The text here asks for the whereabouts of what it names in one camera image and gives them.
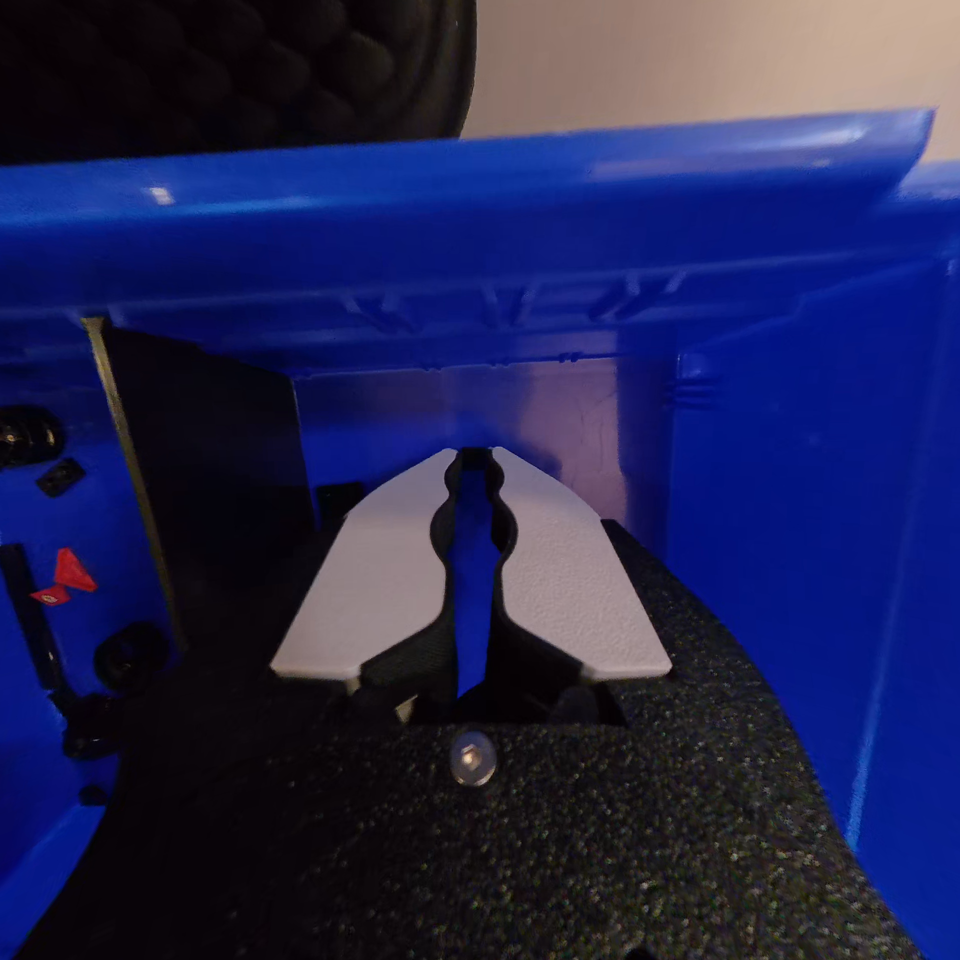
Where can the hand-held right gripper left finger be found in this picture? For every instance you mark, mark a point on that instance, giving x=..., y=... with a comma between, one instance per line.
x=367, y=585

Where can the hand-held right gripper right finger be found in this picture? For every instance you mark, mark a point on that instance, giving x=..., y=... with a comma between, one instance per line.
x=577, y=585

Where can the blue plastic storage bin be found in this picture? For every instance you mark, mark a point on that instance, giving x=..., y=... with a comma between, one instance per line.
x=450, y=225

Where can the black toy wheel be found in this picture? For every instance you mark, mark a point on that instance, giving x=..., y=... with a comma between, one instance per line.
x=131, y=658
x=90, y=726
x=26, y=435

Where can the red sloped toy brick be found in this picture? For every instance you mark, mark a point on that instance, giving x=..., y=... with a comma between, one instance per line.
x=75, y=571

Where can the small red toy plate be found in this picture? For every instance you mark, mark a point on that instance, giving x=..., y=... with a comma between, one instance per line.
x=51, y=596

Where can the long black toy bar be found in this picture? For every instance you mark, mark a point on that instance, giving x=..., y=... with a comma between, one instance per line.
x=26, y=615

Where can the black padded chair back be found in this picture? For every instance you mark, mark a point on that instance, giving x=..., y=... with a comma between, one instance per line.
x=225, y=75

